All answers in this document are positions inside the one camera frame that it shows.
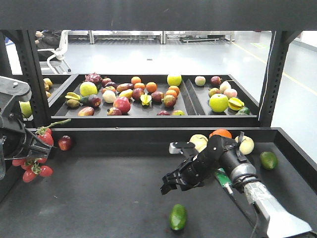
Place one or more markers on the small red apple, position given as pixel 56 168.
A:
pixel 65 143

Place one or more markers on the yellow green citrus back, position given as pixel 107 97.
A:
pixel 174 79

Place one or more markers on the red apple rear tray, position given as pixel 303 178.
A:
pixel 123 104

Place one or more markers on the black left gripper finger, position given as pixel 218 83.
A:
pixel 34 147

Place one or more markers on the green avocado right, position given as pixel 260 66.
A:
pixel 269 160

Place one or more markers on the pale yellow pear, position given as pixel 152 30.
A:
pixel 247 145
pixel 200 141

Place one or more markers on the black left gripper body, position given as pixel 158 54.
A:
pixel 12 139

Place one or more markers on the cherry tomato bunch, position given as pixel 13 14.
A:
pixel 35 166

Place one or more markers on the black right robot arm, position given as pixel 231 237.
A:
pixel 272 219

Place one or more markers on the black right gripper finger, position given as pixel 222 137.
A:
pixel 173 178
pixel 167 187

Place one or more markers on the green avocado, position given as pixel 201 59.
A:
pixel 269 160
pixel 178 217

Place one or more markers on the white chair background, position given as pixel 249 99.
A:
pixel 56 61

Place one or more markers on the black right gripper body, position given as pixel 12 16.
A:
pixel 194 171

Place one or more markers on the orange fruit front tray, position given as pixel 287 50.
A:
pixel 221 132

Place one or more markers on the yellow starfruit right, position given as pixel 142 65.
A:
pixel 235 104

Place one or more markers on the yellow green pomelo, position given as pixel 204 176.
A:
pixel 88 88

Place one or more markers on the pale yellow pear right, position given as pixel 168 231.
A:
pixel 247 145

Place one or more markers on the green avocado front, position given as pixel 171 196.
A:
pixel 178 217

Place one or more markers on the green circuit board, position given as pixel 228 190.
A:
pixel 224 180

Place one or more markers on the large green apple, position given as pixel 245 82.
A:
pixel 218 103

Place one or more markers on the pale yellow pear left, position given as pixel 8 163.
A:
pixel 200 141

